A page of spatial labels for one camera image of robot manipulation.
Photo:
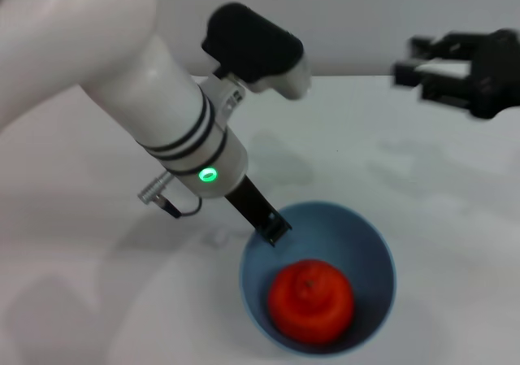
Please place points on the orange fruit with stem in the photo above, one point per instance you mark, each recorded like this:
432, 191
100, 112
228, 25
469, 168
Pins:
310, 304

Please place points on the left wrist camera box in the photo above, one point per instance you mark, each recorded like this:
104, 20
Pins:
252, 44

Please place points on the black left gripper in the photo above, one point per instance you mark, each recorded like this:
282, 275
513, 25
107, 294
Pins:
252, 206

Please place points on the blue ceramic bowl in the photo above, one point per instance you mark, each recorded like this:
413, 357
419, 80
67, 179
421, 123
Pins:
373, 259

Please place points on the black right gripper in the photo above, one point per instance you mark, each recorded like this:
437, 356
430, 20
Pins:
497, 72

